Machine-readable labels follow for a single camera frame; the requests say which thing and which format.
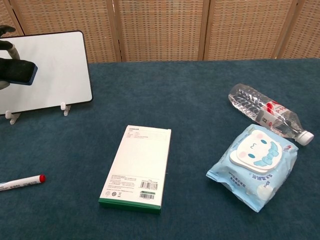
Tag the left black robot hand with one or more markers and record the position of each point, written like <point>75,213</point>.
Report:
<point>5,46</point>

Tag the black and blue whiteboard eraser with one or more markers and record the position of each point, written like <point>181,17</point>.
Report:
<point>20,71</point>

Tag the white plastic board stand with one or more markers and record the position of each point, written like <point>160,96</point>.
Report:
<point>65,108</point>

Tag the white marker with red cap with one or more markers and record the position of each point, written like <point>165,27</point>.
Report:
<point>22,182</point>

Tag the woven bamboo folding screen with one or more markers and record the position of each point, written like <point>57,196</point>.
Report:
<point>162,27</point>

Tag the teal blue tablecloth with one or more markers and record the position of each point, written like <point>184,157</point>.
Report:
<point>175,105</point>

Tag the white box with green edge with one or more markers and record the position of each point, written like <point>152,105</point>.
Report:
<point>140,167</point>

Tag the clear plastic water bottle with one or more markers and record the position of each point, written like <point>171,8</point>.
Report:
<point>265,110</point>

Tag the light blue wet wipes pack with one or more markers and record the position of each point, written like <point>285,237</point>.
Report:
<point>255,162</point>

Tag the white whiteboard with black frame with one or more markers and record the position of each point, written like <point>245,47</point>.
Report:
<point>57,72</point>

